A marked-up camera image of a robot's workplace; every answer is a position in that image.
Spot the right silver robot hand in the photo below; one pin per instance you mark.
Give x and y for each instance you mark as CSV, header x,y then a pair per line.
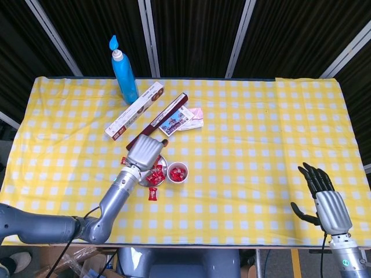
x,y
333,212

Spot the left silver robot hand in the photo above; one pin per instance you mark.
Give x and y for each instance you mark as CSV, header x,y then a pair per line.
x,y
145,152

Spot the round steel plate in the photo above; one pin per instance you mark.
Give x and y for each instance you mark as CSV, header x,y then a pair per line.
x,y
163,163

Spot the red candy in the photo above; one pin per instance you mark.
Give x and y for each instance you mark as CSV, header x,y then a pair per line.
x,y
152,194
158,169
160,178
150,179
181,171
174,174
180,177
124,160

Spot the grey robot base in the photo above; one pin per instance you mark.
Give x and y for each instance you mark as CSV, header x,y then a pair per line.
x,y
179,263

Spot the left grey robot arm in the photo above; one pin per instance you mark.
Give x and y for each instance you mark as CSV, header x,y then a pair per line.
x,y
116,197

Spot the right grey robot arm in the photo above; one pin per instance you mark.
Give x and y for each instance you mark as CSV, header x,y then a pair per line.
x,y
349,260

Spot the dark red long box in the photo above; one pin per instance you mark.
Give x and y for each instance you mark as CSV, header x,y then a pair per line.
x,y
162,116

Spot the building photo postcard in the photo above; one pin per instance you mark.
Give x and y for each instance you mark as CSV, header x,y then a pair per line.
x,y
174,123

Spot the long white baking paper box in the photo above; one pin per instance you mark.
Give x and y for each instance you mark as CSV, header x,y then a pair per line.
x,y
136,110

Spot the white paper cup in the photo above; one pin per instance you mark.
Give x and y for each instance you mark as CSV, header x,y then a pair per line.
x,y
187,175

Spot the white paper sheet stack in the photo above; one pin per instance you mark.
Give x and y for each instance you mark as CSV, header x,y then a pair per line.
x,y
192,124

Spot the pink paper note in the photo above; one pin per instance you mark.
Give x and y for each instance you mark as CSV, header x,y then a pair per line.
x,y
197,113

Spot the blue pump bottle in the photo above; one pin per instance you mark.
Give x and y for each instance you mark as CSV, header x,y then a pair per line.
x,y
124,78

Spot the yellow white checkered tablecloth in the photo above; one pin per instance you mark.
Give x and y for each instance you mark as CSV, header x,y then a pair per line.
x,y
232,144

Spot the metal table leg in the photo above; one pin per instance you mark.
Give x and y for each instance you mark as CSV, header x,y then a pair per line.
x,y
259,263

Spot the brown cardboard box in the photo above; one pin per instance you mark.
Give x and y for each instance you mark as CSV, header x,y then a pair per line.
x,y
98,257

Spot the clear plastic wrap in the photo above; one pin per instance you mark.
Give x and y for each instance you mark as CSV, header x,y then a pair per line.
x,y
87,267

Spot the white partition frame post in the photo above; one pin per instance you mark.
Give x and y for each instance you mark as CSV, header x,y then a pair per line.
x,y
150,40
55,40
345,53
368,168
236,40
8,119

